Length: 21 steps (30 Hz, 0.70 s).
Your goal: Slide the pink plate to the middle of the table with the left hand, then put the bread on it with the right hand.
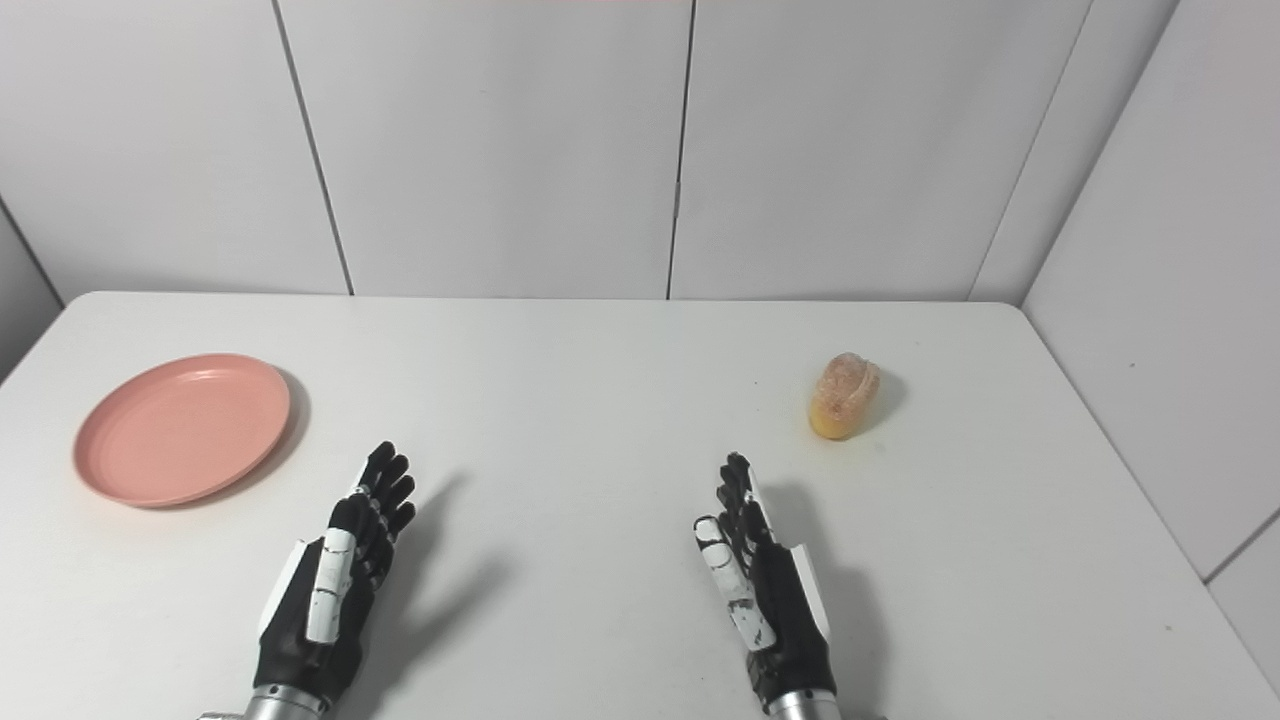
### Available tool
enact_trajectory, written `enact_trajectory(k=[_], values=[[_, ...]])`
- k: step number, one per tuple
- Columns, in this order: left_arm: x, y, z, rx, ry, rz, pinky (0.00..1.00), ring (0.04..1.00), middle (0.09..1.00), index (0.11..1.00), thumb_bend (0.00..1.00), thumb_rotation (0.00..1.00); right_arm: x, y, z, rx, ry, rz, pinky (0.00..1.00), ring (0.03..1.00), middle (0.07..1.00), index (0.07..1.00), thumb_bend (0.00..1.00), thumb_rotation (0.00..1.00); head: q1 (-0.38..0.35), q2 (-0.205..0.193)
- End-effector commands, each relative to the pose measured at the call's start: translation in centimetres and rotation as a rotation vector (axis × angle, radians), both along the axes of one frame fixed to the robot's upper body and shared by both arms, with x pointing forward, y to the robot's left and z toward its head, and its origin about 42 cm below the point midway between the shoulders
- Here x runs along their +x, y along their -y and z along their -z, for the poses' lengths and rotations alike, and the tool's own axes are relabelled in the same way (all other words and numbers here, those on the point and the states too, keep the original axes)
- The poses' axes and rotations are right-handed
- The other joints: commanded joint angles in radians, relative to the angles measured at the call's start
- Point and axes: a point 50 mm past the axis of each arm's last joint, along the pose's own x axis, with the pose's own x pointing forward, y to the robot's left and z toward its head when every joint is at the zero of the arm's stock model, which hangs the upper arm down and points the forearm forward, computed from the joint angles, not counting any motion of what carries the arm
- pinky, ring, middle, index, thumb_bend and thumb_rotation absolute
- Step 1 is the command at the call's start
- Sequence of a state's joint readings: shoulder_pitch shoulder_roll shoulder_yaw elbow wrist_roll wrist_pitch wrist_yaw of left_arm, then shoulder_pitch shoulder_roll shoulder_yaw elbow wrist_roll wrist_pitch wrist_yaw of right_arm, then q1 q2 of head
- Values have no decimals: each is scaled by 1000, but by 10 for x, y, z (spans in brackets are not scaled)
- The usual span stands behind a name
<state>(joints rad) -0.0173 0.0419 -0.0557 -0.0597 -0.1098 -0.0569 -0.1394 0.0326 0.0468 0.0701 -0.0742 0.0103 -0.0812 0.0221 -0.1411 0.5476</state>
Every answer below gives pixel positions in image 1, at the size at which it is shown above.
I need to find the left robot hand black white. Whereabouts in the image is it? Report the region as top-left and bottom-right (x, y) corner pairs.
(252, 441), (417, 704)

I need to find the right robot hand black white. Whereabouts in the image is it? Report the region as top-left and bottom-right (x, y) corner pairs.
(693, 452), (837, 704)

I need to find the sugared bread roll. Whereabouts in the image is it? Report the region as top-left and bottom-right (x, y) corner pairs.
(808, 352), (882, 441)

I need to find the pink round plate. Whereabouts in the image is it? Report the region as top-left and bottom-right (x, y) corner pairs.
(72, 353), (292, 508)

